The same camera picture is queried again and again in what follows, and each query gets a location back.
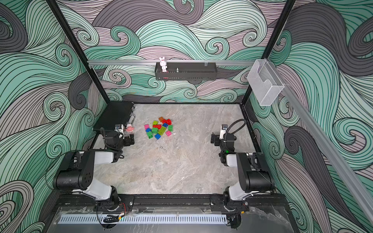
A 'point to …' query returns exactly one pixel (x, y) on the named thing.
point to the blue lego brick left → (147, 130)
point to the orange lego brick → (161, 118)
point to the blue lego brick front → (158, 136)
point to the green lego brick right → (170, 128)
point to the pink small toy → (129, 128)
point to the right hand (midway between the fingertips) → (219, 132)
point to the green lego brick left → (149, 134)
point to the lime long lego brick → (162, 130)
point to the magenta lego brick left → (146, 126)
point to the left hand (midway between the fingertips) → (125, 133)
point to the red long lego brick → (159, 126)
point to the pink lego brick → (168, 133)
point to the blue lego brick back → (165, 124)
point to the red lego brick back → (168, 121)
